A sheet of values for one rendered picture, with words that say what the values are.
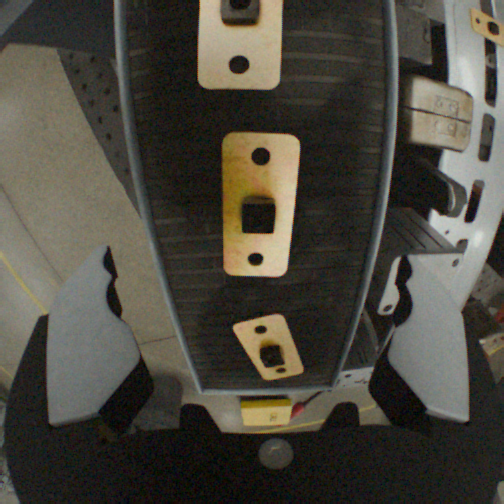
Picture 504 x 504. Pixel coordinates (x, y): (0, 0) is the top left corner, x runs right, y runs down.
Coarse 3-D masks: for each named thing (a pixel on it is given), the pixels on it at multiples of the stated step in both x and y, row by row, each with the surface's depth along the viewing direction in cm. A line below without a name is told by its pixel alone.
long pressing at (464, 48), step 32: (448, 0) 14; (448, 32) 17; (448, 64) 20; (480, 64) 19; (480, 96) 21; (480, 128) 23; (448, 160) 26; (480, 160) 26; (448, 224) 31; (480, 224) 31; (480, 256) 34
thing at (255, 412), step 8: (256, 400) 28; (264, 400) 27; (272, 400) 27; (280, 400) 27; (288, 400) 27; (248, 408) 27; (256, 408) 27; (264, 408) 27; (272, 408) 27; (280, 408) 27; (288, 408) 27; (248, 416) 28; (256, 416) 28; (264, 416) 28; (272, 416) 28; (280, 416) 28; (288, 416) 28; (248, 424) 29; (256, 424) 29; (264, 424) 29; (272, 424) 30
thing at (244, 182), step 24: (240, 144) 12; (264, 144) 12; (288, 144) 12; (240, 168) 13; (264, 168) 13; (288, 168) 13; (240, 192) 13; (264, 192) 13; (288, 192) 13; (240, 216) 14; (264, 216) 14; (288, 216) 14; (240, 240) 15; (264, 240) 15; (288, 240) 15; (240, 264) 16; (264, 264) 16
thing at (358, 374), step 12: (360, 324) 49; (360, 336) 46; (360, 348) 43; (372, 348) 43; (348, 360) 42; (360, 360) 42; (372, 360) 41; (348, 372) 40; (360, 372) 40; (348, 384) 42; (360, 384) 42
